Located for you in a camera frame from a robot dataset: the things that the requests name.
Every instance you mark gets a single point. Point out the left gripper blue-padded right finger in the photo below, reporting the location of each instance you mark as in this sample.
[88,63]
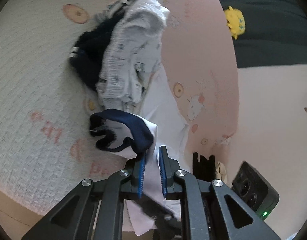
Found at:
[168,167]

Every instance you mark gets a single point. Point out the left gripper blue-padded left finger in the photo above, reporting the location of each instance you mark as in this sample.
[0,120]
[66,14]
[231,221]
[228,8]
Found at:
[137,176]

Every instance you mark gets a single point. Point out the white navy-trimmed t-shirt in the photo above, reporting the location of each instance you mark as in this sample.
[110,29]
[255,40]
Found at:
[158,123]

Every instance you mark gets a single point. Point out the black folded garment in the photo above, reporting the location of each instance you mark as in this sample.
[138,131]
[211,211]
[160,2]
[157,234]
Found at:
[203,168]

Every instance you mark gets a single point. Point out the beige folded garment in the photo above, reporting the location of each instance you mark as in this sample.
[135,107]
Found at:
[220,172]

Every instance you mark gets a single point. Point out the black power strip green light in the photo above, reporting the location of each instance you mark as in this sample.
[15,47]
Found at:
[255,190]

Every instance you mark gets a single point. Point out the pink Hello Kitty blanket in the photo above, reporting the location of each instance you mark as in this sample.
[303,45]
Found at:
[45,144]

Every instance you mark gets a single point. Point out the light grey patterned pyjama garment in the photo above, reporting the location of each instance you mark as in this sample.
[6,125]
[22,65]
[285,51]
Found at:
[133,54]

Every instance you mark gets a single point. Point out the navy white-striped garment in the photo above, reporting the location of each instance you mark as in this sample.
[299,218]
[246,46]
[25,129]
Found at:
[87,53]

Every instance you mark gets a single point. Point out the yellow plush toy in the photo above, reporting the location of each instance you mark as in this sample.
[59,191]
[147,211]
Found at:
[235,22]

